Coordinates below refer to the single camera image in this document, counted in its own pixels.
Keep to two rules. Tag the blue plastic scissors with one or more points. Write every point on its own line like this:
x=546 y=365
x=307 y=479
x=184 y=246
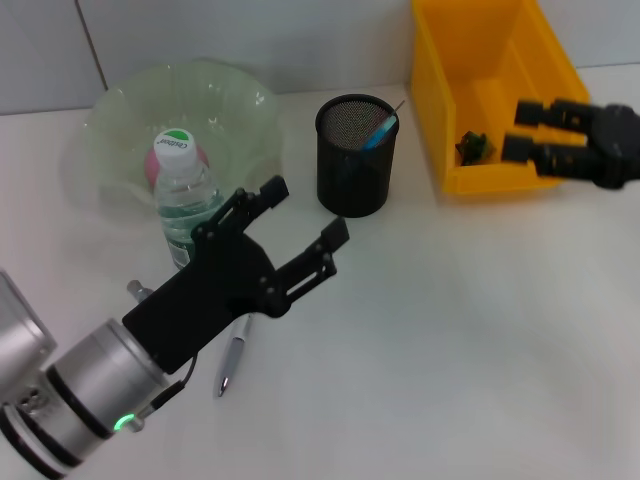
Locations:
x=380 y=135

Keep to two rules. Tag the green plastic scrap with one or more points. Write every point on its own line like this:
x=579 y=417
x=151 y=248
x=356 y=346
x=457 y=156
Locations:
x=475 y=149

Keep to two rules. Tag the clear green-label water bottle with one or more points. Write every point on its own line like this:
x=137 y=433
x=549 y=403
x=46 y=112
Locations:
x=185 y=190

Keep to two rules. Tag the black mesh pen holder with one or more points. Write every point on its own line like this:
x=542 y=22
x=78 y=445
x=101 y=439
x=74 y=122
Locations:
x=355 y=190

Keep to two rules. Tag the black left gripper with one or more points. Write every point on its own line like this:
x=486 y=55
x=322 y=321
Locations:
x=210 y=295

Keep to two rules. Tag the clear plastic ruler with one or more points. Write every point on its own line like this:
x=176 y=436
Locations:
x=399 y=107

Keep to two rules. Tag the yellow plastic bin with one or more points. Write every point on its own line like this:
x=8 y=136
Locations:
x=475 y=60

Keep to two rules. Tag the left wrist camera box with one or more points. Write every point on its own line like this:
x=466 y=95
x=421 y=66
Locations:
x=22 y=330

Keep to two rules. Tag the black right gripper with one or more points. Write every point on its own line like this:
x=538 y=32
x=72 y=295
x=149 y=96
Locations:
x=617 y=145

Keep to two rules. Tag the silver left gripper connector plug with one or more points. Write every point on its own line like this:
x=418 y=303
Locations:
x=140 y=291

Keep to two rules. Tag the silver ballpoint pen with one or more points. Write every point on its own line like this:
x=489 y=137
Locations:
x=232 y=355

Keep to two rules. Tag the pink peach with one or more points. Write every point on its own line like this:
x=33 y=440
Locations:
x=150 y=167

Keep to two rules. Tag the translucent green fruit plate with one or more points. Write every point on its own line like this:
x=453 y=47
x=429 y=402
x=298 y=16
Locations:
x=225 y=110

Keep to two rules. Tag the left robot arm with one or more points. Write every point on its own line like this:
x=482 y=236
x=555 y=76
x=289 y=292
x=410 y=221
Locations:
x=90 y=385

